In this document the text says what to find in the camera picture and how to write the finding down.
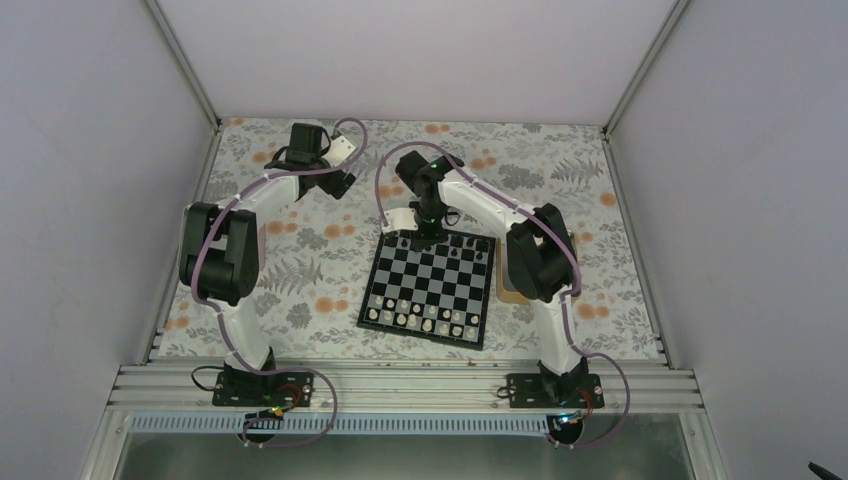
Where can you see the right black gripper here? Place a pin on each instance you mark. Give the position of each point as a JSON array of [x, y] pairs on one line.
[[433, 237]]

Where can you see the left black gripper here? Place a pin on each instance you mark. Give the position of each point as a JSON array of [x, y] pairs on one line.
[[330, 185]]

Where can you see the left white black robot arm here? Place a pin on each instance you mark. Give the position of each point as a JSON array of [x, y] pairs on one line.
[[281, 183]]

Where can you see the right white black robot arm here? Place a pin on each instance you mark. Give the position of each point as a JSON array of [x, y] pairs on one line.
[[445, 180]]

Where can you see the black white chess board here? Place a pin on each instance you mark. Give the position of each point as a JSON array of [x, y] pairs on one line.
[[460, 268]]

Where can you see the white chess pieces row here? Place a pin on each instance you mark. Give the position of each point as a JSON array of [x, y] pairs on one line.
[[448, 319]]

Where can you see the floral patterned table mat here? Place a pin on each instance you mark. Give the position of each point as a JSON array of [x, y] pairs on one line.
[[319, 250]]

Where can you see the wooden tray with metal bottom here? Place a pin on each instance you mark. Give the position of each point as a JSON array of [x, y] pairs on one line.
[[505, 278]]

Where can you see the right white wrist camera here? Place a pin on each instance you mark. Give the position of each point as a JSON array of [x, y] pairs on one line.
[[399, 219]]

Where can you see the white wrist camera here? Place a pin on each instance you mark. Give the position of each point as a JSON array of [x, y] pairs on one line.
[[399, 219], [340, 150]]

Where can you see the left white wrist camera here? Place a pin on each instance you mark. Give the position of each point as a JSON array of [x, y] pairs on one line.
[[340, 150]]

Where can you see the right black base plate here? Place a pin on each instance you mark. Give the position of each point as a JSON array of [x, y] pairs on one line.
[[532, 391]]

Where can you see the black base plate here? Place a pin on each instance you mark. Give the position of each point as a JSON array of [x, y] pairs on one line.
[[532, 391], [238, 388]]

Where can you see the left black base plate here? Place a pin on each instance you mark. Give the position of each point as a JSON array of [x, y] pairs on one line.
[[238, 388]]

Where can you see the aluminium rail frame front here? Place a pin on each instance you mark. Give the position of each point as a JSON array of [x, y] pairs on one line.
[[413, 387]]

